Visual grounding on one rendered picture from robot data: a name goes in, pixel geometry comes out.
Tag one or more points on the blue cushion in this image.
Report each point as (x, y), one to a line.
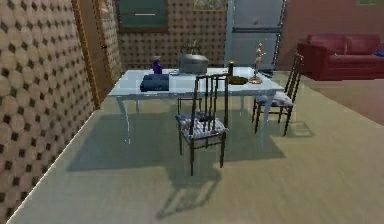
(379, 52)

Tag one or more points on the yellow framed wall picture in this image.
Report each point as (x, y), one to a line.
(210, 4)

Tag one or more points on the purple bottle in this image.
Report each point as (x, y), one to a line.
(157, 66)

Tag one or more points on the brown wooden room door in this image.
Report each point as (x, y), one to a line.
(91, 50)

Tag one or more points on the black chair striped cushion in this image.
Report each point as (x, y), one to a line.
(200, 125)
(280, 98)

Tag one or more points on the grey fridge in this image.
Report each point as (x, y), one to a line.
(255, 33)

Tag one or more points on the dark olive plate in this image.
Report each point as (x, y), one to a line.
(237, 80)

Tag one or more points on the green framed wall picture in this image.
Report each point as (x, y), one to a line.
(369, 1)

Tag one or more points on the dark green bottle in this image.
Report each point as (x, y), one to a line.
(230, 67)

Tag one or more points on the green framed window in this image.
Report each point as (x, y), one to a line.
(142, 15)

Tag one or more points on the grey metal pot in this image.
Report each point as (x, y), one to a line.
(193, 63)

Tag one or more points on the golden figurine statue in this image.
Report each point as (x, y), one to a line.
(257, 63)

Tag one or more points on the pale blue dining table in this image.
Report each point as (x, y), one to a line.
(186, 85)

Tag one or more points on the red sofa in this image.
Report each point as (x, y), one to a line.
(346, 56)

